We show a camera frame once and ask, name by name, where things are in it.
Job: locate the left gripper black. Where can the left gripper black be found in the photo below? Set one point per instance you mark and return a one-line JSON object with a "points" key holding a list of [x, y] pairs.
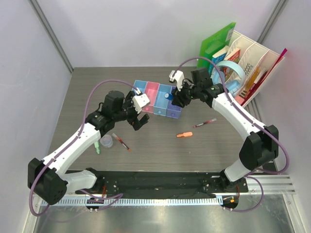
{"points": [[134, 121]]}

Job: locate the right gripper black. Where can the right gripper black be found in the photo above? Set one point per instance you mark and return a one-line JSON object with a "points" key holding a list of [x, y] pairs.
{"points": [[179, 98]]}

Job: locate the light blue bin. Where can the light blue bin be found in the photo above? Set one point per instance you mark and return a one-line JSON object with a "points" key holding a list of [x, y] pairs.
{"points": [[141, 85], [161, 103]]}

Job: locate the pink plastic bin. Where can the pink plastic bin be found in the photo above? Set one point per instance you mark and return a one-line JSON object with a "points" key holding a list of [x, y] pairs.
{"points": [[151, 91]]}

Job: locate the blue small object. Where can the blue small object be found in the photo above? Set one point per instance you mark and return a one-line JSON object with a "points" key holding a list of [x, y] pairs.
{"points": [[169, 96]]}

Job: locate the purple plastic bin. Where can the purple plastic bin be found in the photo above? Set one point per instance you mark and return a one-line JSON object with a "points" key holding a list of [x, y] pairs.
{"points": [[173, 111]]}

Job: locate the light blue front bin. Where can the light blue front bin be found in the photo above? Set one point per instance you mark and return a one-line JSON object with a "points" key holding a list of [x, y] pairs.
{"points": [[141, 85]]}

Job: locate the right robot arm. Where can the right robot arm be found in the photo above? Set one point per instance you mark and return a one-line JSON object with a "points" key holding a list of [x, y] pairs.
{"points": [[258, 147]]}

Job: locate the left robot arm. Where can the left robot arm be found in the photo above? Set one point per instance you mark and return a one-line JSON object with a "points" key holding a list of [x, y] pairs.
{"points": [[49, 178]]}

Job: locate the blue headphones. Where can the blue headphones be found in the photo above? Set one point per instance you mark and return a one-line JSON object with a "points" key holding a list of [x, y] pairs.
{"points": [[236, 81]]}

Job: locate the blue spine book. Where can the blue spine book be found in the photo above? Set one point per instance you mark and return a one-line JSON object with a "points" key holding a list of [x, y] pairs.
{"points": [[220, 55]]}

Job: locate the clear paperclip jar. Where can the clear paperclip jar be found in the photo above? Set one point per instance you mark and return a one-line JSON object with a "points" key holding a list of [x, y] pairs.
{"points": [[106, 141]]}

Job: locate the pink eraser block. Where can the pink eraser block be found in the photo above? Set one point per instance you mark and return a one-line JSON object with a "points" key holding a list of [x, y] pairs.
{"points": [[240, 100]]}

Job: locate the green plastic folder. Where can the green plastic folder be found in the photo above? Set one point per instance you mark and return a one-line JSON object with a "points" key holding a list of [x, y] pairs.
{"points": [[217, 41]]}

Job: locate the green mini highlighter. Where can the green mini highlighter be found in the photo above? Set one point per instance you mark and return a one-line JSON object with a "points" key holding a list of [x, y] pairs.
{"points": [[97, 147]]}

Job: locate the red cover book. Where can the red cover book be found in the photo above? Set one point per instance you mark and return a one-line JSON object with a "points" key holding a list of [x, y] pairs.
{"points": [[234, 56]]}

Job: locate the yellow booklet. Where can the yellow booklet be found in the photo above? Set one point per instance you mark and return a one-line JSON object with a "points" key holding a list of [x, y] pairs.
{"points": [[252, 79]]}

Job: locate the red transparent folder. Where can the red transparent folder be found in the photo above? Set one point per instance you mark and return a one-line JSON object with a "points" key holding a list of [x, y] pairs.
{"points": [[269, 65]]}

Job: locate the white desk file organizer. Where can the white desk file organizer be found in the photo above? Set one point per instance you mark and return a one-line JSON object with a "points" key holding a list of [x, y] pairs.
{"points": [[252, 54]]}

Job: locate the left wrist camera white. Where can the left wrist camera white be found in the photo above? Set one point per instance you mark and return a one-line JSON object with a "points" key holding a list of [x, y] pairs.
{"points": [[139, 102]]}

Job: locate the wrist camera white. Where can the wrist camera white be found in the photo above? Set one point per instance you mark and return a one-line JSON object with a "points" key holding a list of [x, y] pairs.
{"points": [[139, 102], [177, 77]]}

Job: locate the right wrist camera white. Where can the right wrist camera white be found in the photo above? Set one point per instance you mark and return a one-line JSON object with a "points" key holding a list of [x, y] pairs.
{"points": [[177, 77]]}

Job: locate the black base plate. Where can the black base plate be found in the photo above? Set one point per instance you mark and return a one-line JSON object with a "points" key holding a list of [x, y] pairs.
{"points": [[164, 185]]}

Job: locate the white slotted cable duct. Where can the white slotted cable duct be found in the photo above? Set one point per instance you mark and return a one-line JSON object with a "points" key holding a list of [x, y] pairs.
{"points": [[86, 201]]}

